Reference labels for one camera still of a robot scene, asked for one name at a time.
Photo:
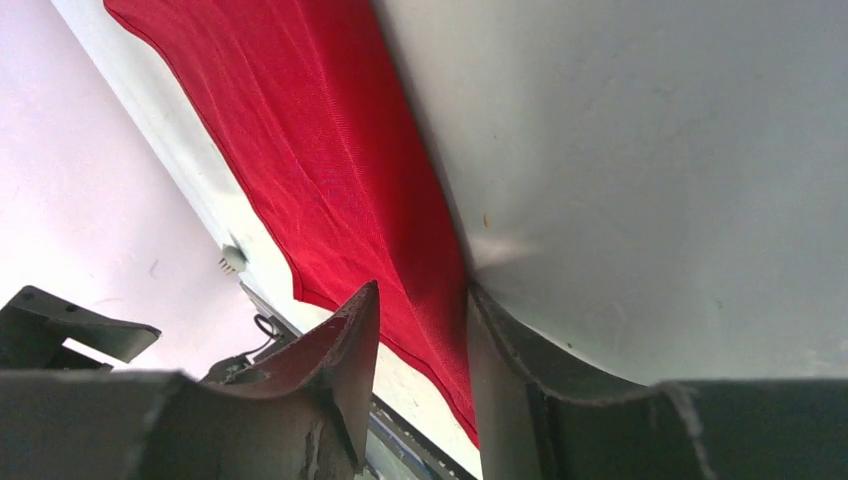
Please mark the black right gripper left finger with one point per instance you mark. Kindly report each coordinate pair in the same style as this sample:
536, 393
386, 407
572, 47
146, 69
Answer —
301, 413

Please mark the red cloth napkin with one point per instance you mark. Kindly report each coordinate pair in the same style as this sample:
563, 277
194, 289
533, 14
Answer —
304, 103

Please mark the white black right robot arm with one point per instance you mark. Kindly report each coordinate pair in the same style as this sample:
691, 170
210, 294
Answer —
305, 409

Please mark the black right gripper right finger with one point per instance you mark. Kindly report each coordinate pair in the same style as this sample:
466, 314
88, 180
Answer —
543, 413

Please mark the white cable connector plug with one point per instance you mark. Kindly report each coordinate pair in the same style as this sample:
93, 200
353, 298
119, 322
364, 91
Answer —
233, 260

